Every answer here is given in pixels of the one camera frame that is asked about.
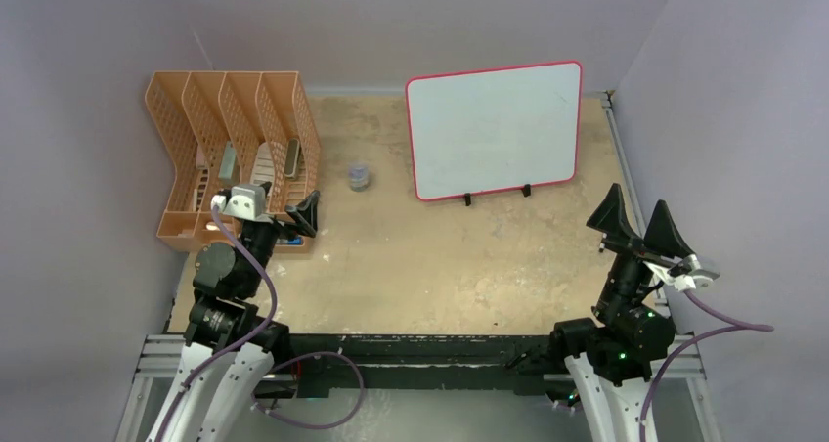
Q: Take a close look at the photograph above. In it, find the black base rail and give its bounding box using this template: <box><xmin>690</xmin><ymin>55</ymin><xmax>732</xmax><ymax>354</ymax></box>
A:
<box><xmin>254</xmin><ymin>333</ymin><xmax>579</xmax><ymax>405</ymax></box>

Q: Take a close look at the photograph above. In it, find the pink-framed whiteboard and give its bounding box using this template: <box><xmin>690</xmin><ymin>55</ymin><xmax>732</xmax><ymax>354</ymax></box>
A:
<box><xmin>405</xmin><ymin>60</ymin><xmax>583</xmax><ymax>202</ymax></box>

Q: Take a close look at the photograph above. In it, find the grey block in organizer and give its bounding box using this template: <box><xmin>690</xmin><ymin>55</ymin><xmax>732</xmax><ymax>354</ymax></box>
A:
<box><xmin>218</xmin><ymin>142</ymin><xmax>239</xmax><ymax>187</ymax></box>

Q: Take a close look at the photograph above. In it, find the orange plastic file organizer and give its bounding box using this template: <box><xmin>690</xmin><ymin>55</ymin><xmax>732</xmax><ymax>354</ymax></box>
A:
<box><xmin>145</xmin><ymin>70</ymin><xmax>321</xmax><ymax>252</ymax></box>

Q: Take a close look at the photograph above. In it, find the small clear plastic jar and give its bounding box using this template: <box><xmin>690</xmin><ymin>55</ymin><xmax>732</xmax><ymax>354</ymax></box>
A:
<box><xmin>348</xmin><ymin>163</ymin><xmax>371</xmax><ymax>192</ymax></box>

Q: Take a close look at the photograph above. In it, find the purple cable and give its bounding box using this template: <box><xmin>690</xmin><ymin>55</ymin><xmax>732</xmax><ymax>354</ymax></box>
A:
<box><xmin>637</xmin><ymin>289</ymin><xmax>775</xmax><ymax>442</ymax></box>
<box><xmin>152</xmin><ymin>205</ymin><xmax>366</xmax><ymax>442</ymax></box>

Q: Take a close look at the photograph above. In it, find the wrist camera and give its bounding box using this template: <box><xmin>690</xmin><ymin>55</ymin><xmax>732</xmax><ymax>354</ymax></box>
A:
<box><xmin>645</xmin><ymin>254</ymin><xmax>720</xmax><ymax>292</ymax></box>
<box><xmin>210</xmin><ymin>182</ymin><xmax>271</xmax><ymax>223</ymax></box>

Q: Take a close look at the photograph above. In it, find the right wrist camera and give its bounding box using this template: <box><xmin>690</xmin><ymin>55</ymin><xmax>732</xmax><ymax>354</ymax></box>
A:
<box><xmin>645</xmin><ymin>254</ymin><xmax>720</xmax><ymax>292</ymax></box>

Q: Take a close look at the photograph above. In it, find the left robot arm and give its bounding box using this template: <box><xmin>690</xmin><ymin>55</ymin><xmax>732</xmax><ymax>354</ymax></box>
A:
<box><xmin>148</xmin><ymin>183</ymin><xmax>320</xmax><ymax>441</ymax></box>

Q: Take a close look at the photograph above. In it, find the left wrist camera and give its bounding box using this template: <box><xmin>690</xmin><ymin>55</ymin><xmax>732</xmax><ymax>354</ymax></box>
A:
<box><xmin>210</xmin><ymin>182</ymin><xmax>271</xmax><ymax>223</ymax></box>

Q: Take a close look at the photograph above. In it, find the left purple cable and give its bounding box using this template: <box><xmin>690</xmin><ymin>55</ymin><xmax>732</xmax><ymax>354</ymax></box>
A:
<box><xmin>152</xmin><ymin>205</ymin><xmax>366</xmax><ymax>442</ymax></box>

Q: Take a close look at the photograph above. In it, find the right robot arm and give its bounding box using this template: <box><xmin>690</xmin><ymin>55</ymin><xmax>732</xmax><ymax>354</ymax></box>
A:
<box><xmin>548</xmin><ymin>183</ymin><xmax>694</xmax><ymax>441</ymax></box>

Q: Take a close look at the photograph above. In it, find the grey whiteboard eraser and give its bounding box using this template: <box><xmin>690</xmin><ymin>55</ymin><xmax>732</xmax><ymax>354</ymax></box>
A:
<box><xmin>284</xmin><ymin>138</ymin><xmax>301</xmax><ymax>179</ymax></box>

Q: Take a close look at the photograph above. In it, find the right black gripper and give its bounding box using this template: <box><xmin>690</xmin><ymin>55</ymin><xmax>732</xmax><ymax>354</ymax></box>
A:
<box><xmin>584</xmin><ymin>181</ymin><xmax>693</xmax><ymax>322</ymax></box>

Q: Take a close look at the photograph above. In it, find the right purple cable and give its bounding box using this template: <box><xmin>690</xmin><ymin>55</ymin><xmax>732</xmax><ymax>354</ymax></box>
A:
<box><xmin>637</xmin><ymin>289</ymin><xmax>775</xmax><ymax>442</ymax></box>

